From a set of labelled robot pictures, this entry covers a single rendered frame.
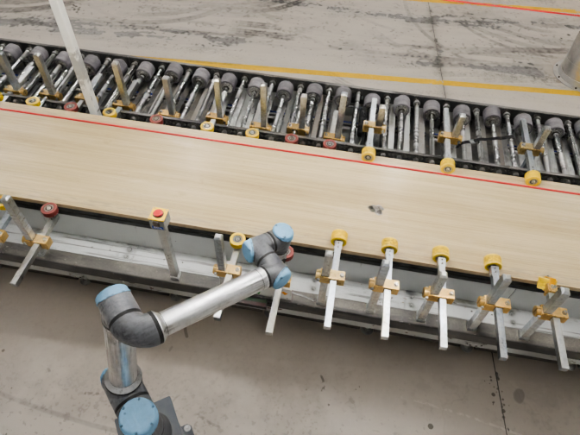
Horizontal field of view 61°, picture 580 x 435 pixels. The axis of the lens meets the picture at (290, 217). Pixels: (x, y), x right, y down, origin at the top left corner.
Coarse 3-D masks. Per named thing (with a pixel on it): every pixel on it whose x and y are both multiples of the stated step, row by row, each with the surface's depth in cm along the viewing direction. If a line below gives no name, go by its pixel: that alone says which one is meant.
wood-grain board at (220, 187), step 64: (0, 128) 289; (64, 128) 291; (0, 192) 258; (64, 192) 260; (128, 192) 261; (192, 192) 263; (256, 192) 264; (320, 192) 266; (384, 192) 268; (448, 192) 269; (512, 192) 271; (384, 256) 242; (512, 256) 244; (576, 256) 245
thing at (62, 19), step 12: (48, 0) 248; (60, 0) 251; (60, 12) 253; (60, 24) 258; (72, 36) 266; (72, 48) 269; (72, 60) 276; (84, 72) 283; (84, 84) 288; (84, 96) 295; (96, 108) 303
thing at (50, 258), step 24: (48, 264) 259; (72, 264) 256; (96, 264) 256; (120, 264) 257; (168, 288) 257; (192, 288) 252; (312, 312) 250; (336, 312) 246; (360, 312) 244; (408, 312) 245; (456, 336) 243; (480, 336) 239; (552, 336) 240
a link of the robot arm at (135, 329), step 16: (272, 256) 189; (256, 272) 183; (272, 272) 184; (288, 272) 186; (224, 288) 175; (240, 288) 177; (256, 288) 180; (192, 304) 168; (208, 304) 170; (224, 304) 174; (128, 320) 158; (144, 320) 159; (160, 320) 160; (176, 320) 164; (192, 320) 167; (128, 336) 157; (144, 336) 157; (160, 336) 159
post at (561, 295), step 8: (560, 288) 206; (568, 288) 205; (552, 296) 212; (560, 296) 206; (568, 296) 205; (552, 304) 211; (560, 304) 210; (552, 312) 216; (536, 320) 224; (544, 320) 222; (528, 328) 230; (536, 328) 229; (528, 336) 235
